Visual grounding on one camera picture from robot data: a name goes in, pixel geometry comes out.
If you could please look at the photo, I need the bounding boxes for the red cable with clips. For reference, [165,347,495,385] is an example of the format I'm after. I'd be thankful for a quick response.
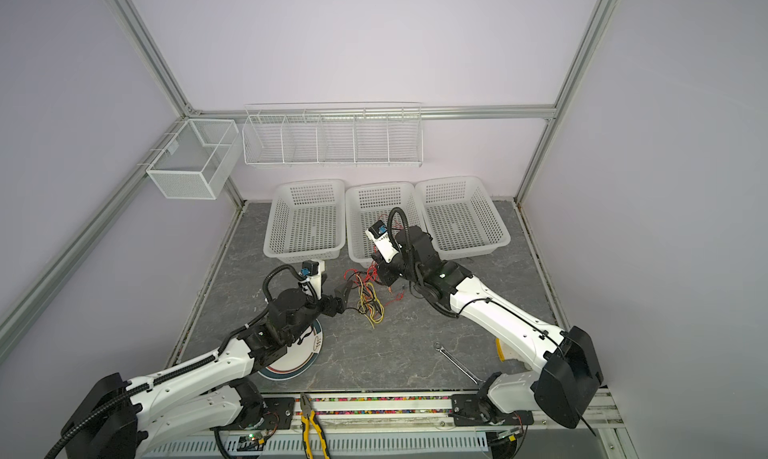
[341,263,412,309]

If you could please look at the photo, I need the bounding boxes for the yellow cable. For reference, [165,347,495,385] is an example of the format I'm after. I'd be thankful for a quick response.
[356,281,385,329]

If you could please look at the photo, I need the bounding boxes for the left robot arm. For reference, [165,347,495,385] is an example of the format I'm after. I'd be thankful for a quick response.
[46,281,350,458]

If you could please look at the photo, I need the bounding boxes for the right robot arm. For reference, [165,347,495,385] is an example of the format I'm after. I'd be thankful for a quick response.
[366,221,604,429]

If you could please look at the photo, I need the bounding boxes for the green rimmed white plate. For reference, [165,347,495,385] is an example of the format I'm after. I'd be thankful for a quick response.
[258,319,323,381]

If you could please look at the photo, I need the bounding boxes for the right white plastic basket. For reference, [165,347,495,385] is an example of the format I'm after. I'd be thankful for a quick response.
[415,176,511,260]

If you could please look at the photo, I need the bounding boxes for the white plastic basket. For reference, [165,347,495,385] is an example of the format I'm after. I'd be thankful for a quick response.
[345,182,427,268]
[263,179,346,264]
[415,176,511,260]

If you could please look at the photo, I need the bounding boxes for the middle white plastic basket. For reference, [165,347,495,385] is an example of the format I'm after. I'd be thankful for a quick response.
[345,182,427,268]

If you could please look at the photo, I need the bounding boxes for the left white plastic basket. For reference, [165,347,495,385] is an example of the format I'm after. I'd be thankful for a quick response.
[263,179,346,264]

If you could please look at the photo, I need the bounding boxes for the silver wrench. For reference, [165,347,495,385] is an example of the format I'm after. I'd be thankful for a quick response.
[433,342,480,385]

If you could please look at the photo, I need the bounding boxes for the white yellow work glove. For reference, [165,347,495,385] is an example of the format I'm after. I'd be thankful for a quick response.
[495,338,518,362]

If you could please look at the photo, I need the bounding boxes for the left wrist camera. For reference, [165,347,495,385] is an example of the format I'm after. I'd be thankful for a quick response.
[300,260,325,300]

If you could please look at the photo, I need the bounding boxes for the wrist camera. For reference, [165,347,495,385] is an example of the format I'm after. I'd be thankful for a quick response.
[300,260,325,300]
[366,220,399,264]

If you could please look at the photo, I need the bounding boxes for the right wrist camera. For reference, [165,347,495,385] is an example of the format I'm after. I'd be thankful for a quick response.
[366,220,399,264]

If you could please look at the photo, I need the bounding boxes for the yellow handled pliers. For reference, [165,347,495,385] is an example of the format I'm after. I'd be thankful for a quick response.
[299,393,332,459]

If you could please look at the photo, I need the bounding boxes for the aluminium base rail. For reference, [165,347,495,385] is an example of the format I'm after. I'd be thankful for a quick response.
[119,389,625,439]

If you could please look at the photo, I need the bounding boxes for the white wire wall shelf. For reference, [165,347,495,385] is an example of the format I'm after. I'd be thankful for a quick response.
[241,102,424,167]

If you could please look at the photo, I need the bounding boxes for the white vented cable duct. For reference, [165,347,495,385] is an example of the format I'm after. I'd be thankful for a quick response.
[140,433,491,458]

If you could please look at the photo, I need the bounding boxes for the white mesh wall box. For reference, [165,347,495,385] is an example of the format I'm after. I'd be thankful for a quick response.
[147,119,242,200]

